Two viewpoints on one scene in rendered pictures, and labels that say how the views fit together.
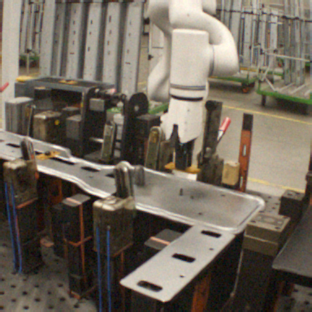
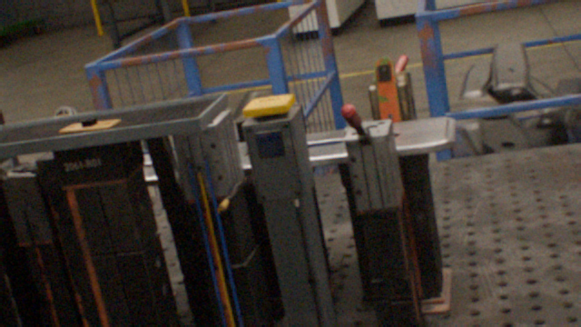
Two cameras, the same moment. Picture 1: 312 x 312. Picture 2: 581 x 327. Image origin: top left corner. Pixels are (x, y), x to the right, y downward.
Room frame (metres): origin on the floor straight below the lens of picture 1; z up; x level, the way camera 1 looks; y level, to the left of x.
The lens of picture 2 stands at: (2.94, 0.26, 1.40)
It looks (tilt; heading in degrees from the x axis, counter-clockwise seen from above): 16 degrees down; 163
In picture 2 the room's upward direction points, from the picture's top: 11 degrees counter-clockwise
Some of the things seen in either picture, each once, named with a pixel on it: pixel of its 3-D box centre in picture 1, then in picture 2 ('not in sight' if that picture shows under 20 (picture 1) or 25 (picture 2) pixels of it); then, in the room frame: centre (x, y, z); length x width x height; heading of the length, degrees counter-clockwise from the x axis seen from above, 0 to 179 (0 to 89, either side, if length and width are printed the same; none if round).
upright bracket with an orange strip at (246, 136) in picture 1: (238, 201); not in sight; (1.12, -0.23, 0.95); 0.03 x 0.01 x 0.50; 59
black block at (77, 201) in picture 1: (79, 250); not in sight; (0.99, 0.19, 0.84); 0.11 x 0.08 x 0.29; 149
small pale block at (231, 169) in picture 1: (224, 225); not in sight; (1.11, -0.20, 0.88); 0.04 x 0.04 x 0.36; 59
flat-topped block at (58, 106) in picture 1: (66, 140); (131, 278); (1.69, 0.36, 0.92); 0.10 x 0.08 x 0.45; 59
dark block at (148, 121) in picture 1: (145, 180); not in sight; (1.35, 0.03, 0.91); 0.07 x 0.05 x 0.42; 149
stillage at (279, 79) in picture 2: not in sight; (239, 125); (-0.97, 1.21, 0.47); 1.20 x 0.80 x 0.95; 149
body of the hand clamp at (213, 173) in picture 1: (205, 215); not in sight; (1.18, -0.15, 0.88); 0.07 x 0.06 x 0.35; 149
